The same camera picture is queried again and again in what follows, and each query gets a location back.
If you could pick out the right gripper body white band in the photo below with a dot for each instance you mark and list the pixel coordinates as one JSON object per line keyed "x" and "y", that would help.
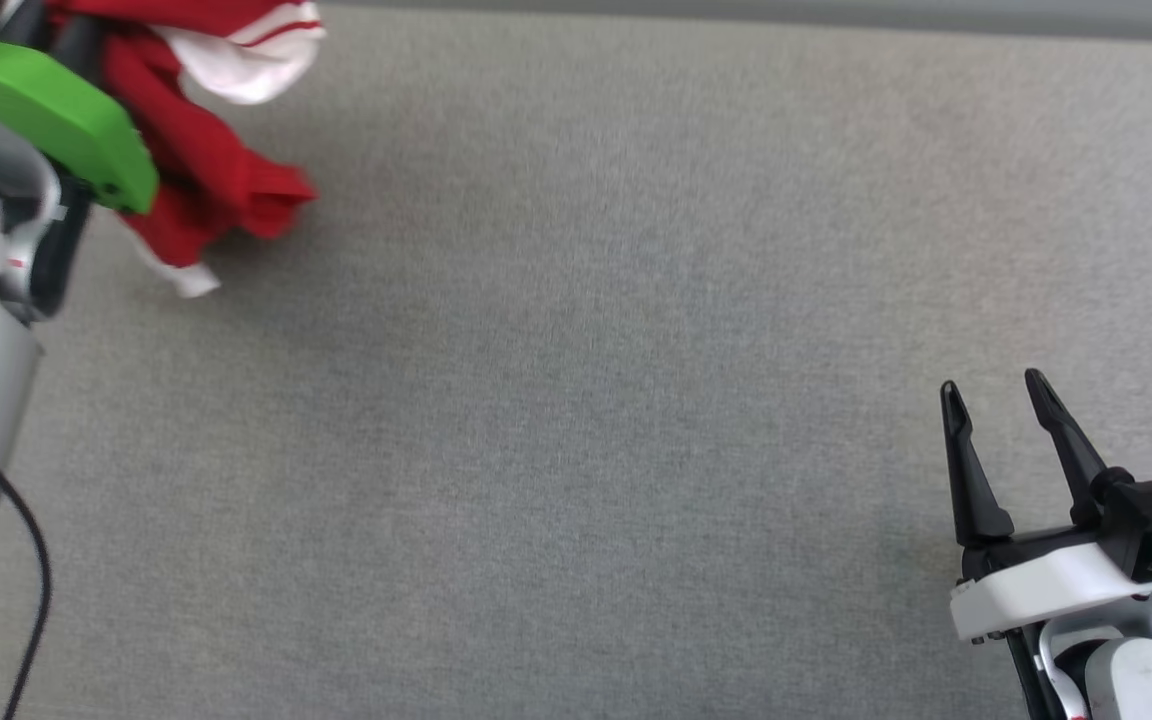
{"x": 1056, "y": 585}

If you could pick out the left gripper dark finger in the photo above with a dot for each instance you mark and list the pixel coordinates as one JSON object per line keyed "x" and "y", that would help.
{"x": 36, "y": 22}
{"x": 81, "y": 55}

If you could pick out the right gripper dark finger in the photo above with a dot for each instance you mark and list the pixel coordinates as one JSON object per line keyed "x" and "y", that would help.
{"x": 1071, "y": 450}
{"x": 976, "y": 500}

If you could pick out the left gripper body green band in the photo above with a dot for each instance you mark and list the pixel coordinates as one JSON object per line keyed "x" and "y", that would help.
{"x": 56, "y": 120}

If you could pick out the red white basketball jersey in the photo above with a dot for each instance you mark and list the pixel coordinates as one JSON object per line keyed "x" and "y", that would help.
{"x": 196, "y": 160}

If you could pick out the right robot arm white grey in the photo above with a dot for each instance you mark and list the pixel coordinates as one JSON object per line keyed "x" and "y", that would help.
{"x": 1136, "y": 680}

